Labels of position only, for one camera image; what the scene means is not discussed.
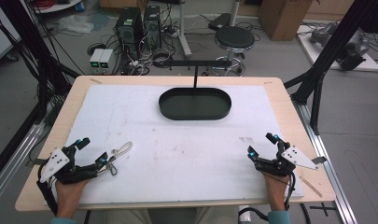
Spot grey and black device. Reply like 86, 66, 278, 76
309, 21, 371, 72

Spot red cable coil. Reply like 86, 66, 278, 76
29, 0, 56, 10

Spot white foam mat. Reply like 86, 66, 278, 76
57, 84, 305, 205

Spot flat black pad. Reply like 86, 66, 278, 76
207, 12, 231, 32

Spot aluminium rail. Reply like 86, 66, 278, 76
293, 100, 359, 224
0, 121, 45, 210

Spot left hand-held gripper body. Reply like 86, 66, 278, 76
38, 145, 100, 186

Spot clear plastic bag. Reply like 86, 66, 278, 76
57, 14, 94, 35

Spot slim black computer tower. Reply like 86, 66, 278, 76
143, 5, 162, 51

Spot thin wooden stick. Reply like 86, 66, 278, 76
298, 175, 324, 199

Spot black cable under table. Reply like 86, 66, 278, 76
237, 206, 269, 223

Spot large black computer tower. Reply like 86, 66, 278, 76
114, 6, 145, 63

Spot white power supply unit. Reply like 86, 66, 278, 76
99, 49, 116, 70
89, 48, 105, 70

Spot white cord keychain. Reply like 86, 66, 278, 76
104, 141, 134, 176

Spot cardboard box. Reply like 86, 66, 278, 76
258, 0, 314, 42

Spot person's left hand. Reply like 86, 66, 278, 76
55, 179, 91, 218

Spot round white table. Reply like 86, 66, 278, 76
30, 0, 82, 14

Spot person's beige trousers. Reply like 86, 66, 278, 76
104, 205, 241, 224

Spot black round stool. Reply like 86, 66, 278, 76
211, 25, 257, 77

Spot white floor board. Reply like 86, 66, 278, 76
296, 24, 378, 73

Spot black metal frame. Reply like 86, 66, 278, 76
0, 0, 82, 183
284, 0, 378, 135

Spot right hand-held gripper cable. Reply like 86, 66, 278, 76
284, 172, 297, 212

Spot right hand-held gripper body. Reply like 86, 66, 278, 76
254, 141, 319, 178

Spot person's right hand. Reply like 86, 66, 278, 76
262, 173, 291, 212

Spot black stand with oval tray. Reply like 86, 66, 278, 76
158, 59, 233, 121

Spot grey metal stand leg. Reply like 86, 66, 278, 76
176, 0, 193, 59

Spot tangle of floor cables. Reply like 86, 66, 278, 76
126, 22, 178, 77

